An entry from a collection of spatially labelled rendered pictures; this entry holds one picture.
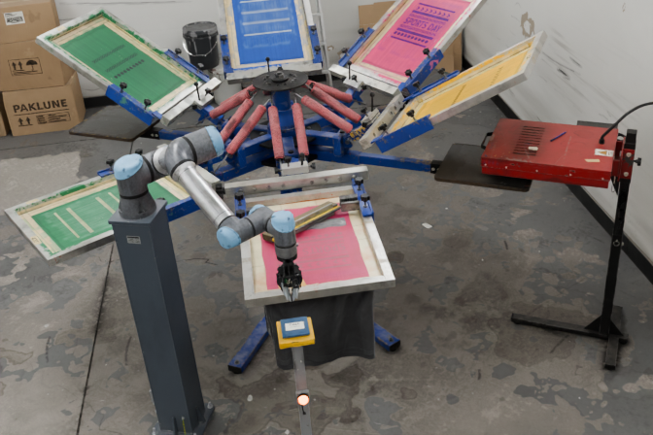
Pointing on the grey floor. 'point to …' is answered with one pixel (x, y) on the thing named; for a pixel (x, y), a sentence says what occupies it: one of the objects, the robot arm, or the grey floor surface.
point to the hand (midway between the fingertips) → (291, 296)
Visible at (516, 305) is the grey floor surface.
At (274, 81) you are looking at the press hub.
